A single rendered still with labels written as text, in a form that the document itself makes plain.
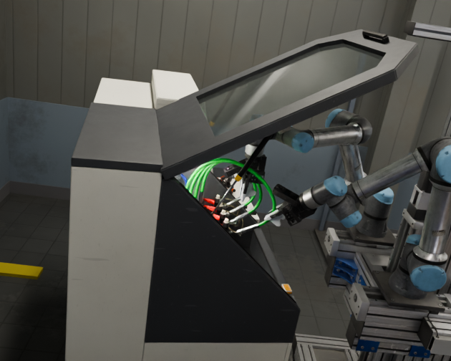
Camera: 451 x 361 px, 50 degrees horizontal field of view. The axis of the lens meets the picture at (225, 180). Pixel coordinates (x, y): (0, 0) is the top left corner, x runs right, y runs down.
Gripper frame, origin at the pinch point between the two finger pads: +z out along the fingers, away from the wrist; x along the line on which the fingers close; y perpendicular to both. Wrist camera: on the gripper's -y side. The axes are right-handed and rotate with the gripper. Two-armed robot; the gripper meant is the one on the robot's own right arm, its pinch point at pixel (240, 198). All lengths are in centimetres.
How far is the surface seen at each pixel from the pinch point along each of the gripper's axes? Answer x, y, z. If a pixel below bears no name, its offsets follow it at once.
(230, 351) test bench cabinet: -35, -3, 49
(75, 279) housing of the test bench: -35, -62, 18
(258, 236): 22.4, 17.8, 29.3
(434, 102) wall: 203, 214, -15
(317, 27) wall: 221, 100, -61
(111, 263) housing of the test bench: -35, -50, 12
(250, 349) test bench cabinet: -35, 5, 49
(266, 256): 4.0, 17.6, 29.4
